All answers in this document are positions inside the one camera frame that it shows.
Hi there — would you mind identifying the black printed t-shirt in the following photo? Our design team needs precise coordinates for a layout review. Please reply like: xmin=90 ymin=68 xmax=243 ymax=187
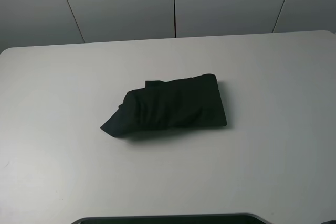
xmin=101 ymin=73 xmax=227 ymax=138

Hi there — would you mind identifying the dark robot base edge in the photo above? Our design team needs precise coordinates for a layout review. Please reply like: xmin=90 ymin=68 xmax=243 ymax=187
xmin=74 ymin=213 xmax=269 ymax=224

